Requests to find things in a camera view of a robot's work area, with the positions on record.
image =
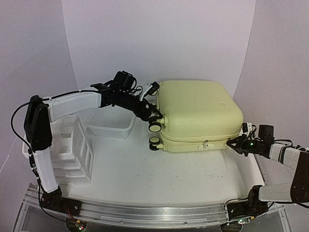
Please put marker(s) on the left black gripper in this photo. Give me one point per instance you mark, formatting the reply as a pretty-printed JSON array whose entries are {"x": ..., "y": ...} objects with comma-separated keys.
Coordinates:
[{"x": 146, "y": 116}]

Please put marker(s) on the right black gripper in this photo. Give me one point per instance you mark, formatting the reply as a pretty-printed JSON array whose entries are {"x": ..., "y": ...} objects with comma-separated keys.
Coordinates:
[{"x": 238, "y": 140}]

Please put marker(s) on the pale yellow hard-shell suitcase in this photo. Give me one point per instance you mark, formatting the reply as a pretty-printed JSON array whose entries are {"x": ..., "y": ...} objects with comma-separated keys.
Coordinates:
[{"x": 194, "y": 115}]

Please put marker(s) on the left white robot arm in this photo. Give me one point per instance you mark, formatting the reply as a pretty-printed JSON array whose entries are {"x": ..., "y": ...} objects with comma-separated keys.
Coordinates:
[{"x": 42, "y": 112}]

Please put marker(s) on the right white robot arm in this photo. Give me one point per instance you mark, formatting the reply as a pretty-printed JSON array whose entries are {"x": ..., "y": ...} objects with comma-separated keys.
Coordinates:
[{"x": 293, "y": 158}]

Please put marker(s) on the white perforated plastic basket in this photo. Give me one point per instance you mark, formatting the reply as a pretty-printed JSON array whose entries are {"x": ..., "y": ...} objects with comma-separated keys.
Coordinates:
[{"x": 110, "y": 121}]

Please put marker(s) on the white plastic drawer organizer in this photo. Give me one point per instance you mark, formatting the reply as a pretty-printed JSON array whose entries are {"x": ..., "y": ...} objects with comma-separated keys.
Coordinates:
[{"x": 71, "y": 155}]

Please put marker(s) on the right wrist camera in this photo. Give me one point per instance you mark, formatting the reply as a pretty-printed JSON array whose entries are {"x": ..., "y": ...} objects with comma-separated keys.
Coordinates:
[{"x": 247, "y": 128}]

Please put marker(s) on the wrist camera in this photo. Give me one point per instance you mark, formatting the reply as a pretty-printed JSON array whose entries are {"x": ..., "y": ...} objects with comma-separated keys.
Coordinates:
[
  {"x": 150, "y": 89},
  {"x": 247, "y": 128}
]

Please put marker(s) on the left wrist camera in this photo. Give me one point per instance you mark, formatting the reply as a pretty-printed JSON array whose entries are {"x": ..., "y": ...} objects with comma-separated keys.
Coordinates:
[{"x": 150, "y": 89}]

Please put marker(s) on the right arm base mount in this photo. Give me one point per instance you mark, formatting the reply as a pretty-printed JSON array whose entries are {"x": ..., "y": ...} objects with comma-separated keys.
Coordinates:
[{"x": 247, "y": 207}]

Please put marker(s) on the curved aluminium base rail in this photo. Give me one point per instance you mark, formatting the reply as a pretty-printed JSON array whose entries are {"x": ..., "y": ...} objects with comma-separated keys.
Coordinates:
[{"x": 37, "y": 215}]

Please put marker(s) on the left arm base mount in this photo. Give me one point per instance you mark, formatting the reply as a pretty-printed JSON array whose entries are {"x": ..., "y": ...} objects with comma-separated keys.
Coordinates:
[{"x": 56, "y": 202}]

